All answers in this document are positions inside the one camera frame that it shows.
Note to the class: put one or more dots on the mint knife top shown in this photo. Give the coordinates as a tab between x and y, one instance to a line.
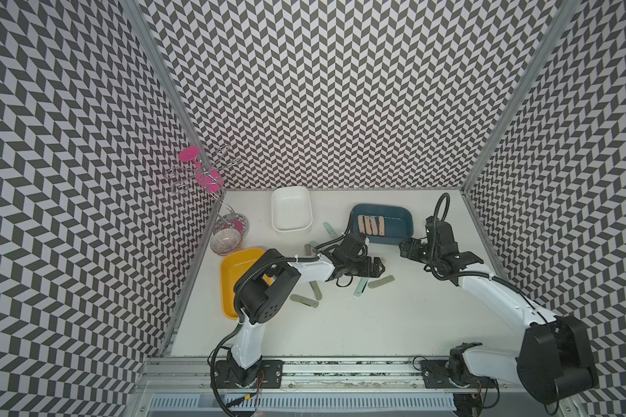
330	230

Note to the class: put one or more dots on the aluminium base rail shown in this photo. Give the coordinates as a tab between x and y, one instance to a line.
298	374

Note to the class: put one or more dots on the yellow storage box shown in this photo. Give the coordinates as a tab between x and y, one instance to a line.
232	269

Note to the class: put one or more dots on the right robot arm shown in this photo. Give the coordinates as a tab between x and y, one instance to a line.
554	360

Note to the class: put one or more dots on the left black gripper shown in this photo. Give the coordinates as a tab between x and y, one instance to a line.
368	270

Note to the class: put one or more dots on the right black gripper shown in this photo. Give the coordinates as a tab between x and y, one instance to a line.
412	245

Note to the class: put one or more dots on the mint knife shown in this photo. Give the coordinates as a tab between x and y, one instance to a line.
362	285
330	230

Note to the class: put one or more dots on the olive knife vertical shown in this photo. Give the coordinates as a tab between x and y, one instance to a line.
316	290

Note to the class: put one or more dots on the dark teal storage box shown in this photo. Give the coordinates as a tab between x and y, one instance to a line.
398	222

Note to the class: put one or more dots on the white storage box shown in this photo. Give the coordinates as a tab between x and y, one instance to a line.
291	209

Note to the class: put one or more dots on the mint knife lower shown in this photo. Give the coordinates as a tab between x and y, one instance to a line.
362	285

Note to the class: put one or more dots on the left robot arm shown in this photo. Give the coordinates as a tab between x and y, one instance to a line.
238	370

